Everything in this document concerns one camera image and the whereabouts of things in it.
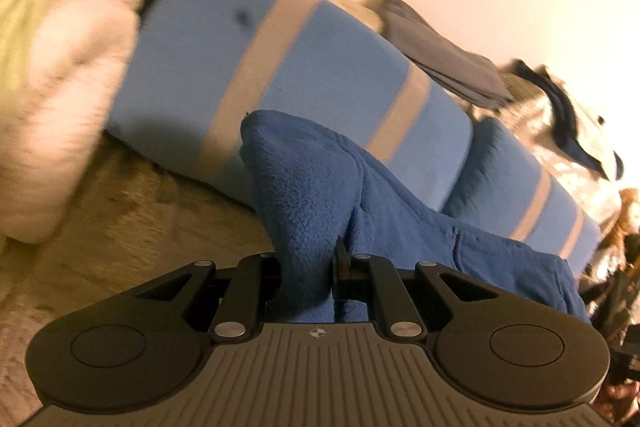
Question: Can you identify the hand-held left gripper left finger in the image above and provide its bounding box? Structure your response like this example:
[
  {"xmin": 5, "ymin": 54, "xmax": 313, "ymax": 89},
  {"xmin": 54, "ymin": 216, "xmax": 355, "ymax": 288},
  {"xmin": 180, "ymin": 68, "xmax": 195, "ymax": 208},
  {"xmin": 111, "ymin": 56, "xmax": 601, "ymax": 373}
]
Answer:
[{"xmin": 135, "ymin": 252, "xmax": 283, "ymax": 343}]

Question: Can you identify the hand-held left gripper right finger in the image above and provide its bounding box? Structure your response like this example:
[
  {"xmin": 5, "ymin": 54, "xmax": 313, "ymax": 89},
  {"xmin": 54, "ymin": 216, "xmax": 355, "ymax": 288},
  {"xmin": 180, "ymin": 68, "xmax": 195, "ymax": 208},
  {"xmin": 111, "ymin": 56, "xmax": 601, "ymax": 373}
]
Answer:
[{"xmin": 332, "ymin": 237, "xmax": 503, "ymax": 343}]

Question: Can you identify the blue fleece hoodie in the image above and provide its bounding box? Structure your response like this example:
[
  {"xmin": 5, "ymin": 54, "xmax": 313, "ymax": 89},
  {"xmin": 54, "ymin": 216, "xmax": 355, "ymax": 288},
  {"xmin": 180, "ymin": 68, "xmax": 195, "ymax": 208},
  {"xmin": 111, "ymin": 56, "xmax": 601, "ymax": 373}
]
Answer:
[{"xmin": 239, "ymin": 109, "xmax": 593, "ymax": 325}]

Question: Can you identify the blue grey-striped pillow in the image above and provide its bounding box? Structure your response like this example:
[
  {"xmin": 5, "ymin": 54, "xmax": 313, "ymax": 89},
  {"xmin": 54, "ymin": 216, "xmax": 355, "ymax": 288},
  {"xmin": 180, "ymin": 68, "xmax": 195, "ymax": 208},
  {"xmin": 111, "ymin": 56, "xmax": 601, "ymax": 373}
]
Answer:
[
  {"xmin": 107, "ymin": 0, "xmax": 476, "ymax": 212},
  {"xmin": 442, "ymin": 117, "xmax": 601, "ymax": 278}
]

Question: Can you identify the grey folded cloth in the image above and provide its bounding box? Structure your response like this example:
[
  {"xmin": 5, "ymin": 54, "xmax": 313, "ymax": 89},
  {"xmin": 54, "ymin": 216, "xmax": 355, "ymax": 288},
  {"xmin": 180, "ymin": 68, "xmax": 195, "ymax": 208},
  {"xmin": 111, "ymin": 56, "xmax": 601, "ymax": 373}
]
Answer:
[{"xmin": 362, "ymin": 0, "xmax": 516, "ymax": 110}]

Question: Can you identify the cream plush toy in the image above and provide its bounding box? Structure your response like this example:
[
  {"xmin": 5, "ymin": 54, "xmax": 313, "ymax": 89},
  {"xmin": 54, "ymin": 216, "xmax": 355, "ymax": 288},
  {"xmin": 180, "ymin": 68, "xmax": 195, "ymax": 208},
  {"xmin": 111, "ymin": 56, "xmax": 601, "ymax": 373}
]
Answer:
[{"xmin": 0, "ymin": 0, "xmax": 146, "ymax": 245}]

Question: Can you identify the navy and pink garment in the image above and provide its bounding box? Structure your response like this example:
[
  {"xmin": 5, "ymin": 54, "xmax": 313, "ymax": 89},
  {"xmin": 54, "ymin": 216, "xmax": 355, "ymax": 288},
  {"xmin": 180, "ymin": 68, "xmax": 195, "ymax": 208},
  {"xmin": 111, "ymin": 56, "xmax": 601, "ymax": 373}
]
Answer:
[{"xmin": 510, "ymin": 59, "xmax": 626, "ymax": 180}]

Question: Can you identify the black bag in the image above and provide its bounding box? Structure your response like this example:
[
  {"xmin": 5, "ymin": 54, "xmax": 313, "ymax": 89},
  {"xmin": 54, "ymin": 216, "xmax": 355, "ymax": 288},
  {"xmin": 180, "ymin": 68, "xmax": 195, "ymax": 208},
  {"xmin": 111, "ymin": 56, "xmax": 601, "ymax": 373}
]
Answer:
[{"xmin": 577, "ymin": 252, "xmax": 640, "ymax": 358}]

